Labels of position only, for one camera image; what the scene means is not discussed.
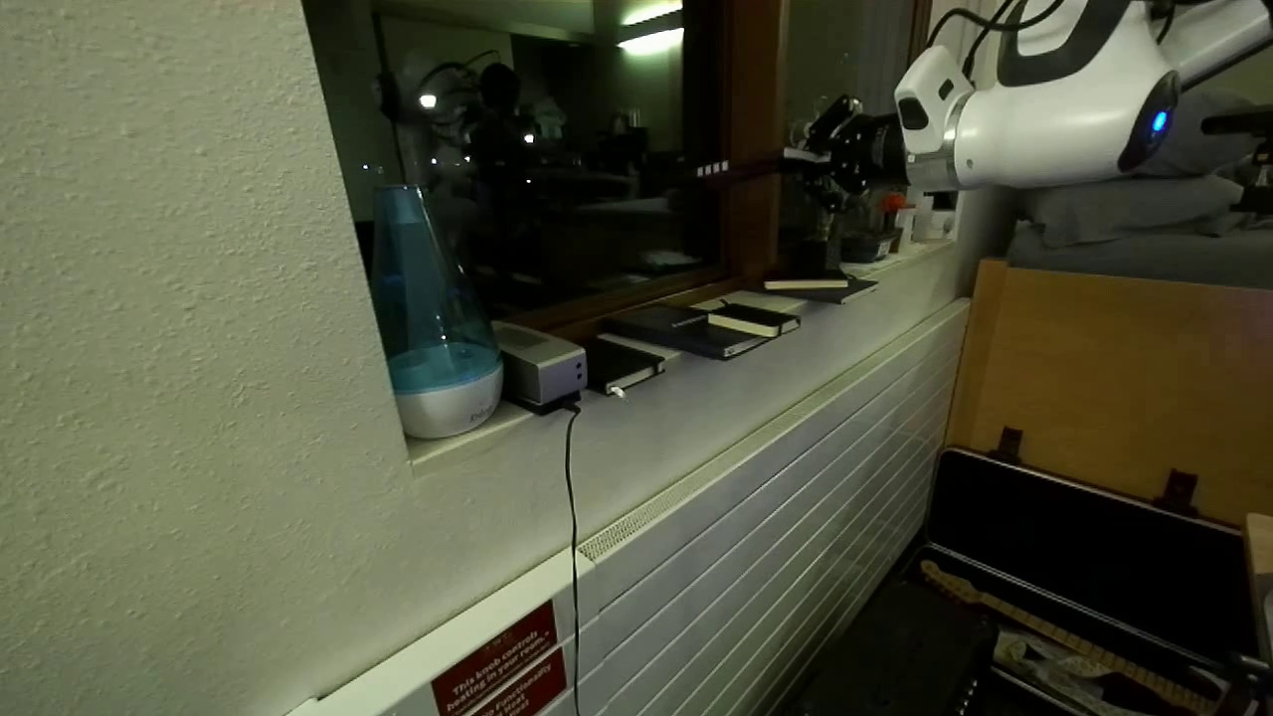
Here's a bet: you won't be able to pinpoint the small grey box device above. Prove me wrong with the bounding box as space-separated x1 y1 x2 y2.
495 324 589 412

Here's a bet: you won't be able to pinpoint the red warning sticker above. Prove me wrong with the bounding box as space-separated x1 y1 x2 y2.
429 604 569 716

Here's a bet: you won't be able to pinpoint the blue glass humidifier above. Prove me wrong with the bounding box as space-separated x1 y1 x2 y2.
362 162 507 442

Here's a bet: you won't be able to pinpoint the black book white edges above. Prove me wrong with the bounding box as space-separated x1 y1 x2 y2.
706 298 801 339

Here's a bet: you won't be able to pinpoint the black open guitar case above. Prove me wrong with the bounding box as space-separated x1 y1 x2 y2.
785 450 1268 716

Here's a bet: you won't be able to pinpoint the black power cable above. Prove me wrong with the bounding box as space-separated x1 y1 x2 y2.
563 394 589 716

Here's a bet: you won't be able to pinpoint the white slatted radiator cover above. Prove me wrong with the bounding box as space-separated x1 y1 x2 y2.
292 304 967 716

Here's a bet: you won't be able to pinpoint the black notebook on sill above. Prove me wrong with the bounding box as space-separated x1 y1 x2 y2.
586 339 663 400

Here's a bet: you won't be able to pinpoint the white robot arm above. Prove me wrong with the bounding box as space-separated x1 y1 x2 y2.
780 0 1273 190

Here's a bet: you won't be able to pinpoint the black keyboard-like device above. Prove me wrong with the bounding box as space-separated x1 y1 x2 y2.
612 307 760 364

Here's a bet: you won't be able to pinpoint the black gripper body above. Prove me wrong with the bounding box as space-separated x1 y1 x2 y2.
785 96 909 201

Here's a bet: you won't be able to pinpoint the wooden panel board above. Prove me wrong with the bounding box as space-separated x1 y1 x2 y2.
946 258 1273 527

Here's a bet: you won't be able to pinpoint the far black flat book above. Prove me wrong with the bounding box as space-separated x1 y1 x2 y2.
760 274 874 304

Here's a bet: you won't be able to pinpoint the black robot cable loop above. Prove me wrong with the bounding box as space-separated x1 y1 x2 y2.
926 0 1068 80

